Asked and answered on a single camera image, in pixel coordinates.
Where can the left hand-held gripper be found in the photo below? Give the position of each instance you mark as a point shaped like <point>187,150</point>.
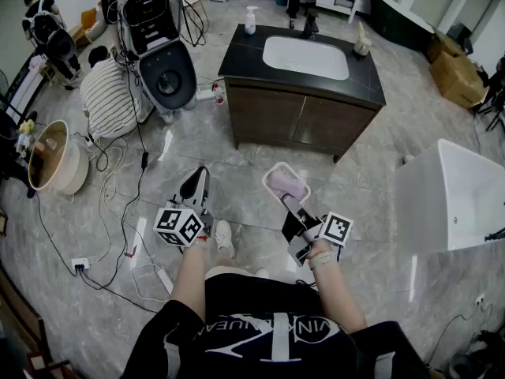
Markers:
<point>177,225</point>

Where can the black power adapter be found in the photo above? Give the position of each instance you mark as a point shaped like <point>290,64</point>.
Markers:
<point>292,23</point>

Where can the person's right white sneaker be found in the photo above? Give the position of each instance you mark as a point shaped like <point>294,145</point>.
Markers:
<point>261,272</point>

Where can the round glass-top table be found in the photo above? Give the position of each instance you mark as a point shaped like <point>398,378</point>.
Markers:
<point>55,160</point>

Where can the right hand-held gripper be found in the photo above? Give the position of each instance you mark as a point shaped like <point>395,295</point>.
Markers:
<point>335,229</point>

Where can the purple soap bar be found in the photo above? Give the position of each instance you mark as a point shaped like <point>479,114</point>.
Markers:
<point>286,186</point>

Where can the dark wooden vanity cabinet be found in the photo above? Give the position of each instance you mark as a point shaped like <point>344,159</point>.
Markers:
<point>276,121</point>

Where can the small pale round object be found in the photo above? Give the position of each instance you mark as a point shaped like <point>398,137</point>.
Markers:
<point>408,159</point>

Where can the large cardboard box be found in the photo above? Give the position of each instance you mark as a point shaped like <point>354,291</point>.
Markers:
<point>459,79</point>

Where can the person's left forearm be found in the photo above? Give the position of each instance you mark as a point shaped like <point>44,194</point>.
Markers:
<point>189,275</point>

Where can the pale wristwatch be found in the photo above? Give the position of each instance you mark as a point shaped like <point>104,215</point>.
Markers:
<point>320,260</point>

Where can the pink soap dish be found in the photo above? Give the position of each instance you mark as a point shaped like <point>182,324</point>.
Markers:
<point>281,169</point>

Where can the black faucet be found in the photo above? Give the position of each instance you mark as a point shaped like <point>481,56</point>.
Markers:
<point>310,24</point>

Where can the black printed t-shirt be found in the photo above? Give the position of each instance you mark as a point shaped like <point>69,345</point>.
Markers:
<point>256,330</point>

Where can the white power strip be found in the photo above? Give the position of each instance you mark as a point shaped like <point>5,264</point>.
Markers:
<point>205,93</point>
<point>165,280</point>

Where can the dark bathtub with white rim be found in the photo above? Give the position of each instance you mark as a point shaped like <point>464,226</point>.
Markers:
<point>394,22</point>

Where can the small cardboard box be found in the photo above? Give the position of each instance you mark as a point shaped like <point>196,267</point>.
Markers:
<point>438,47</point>

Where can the yellow chair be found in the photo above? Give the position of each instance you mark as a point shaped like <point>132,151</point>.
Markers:
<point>88,20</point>

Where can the dark wooden furniture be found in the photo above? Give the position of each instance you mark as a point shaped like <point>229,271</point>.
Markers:
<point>23,330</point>

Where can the black tool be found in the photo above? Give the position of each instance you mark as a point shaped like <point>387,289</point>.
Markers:
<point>495,235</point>

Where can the person's left leg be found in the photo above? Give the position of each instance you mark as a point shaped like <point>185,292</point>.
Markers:
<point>225,260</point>

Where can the flower bouquet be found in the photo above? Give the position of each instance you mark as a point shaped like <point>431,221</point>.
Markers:
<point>25,132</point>

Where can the white floor socket box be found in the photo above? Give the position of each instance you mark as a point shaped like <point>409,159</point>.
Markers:
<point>81,263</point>

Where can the person's white sneaker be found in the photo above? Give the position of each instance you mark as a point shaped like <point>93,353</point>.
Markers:
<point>225,237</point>
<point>261,272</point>

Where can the pump soap dispenser bottle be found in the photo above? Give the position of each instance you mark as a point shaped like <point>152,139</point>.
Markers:
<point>250,22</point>

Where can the person's left white sneaker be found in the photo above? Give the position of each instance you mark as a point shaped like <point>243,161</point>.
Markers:
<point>225,237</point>

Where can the white wall socket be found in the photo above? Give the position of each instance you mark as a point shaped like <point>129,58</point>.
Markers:
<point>479,299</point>

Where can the black tripod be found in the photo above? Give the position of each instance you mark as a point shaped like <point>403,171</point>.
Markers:
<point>495,117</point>

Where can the red-capped bottle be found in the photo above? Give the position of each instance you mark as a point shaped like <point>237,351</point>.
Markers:
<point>219,93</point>

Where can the black equipment pile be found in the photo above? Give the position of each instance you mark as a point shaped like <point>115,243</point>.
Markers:
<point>473,361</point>

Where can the pale shorts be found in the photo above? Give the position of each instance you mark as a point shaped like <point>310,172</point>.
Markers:
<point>221,271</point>

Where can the white sink basin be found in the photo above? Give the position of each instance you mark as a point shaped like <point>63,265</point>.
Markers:
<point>305,55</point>

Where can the person's right forearm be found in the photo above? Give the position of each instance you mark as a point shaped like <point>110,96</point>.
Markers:
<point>339,294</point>

